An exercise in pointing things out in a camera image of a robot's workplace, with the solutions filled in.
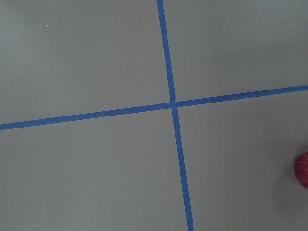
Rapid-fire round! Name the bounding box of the long blue tape strip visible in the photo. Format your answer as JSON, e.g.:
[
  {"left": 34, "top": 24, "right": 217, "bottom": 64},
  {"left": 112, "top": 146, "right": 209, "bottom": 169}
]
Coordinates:
[{"left": 157, "top": 0, "right": 194, "bottom": 231}]

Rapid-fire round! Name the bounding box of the red apple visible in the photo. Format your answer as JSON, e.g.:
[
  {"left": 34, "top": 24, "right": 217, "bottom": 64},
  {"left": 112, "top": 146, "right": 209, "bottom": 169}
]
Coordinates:
[{"left": 294, "top": 152, "right": 308, "bottom": 189}]

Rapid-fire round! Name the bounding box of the crossing blue tape strip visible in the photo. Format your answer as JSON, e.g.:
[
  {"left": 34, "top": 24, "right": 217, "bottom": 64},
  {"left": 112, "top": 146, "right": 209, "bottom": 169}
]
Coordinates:
[{"left": 0, "top": 85, "right": 308, "bottom": 130}]

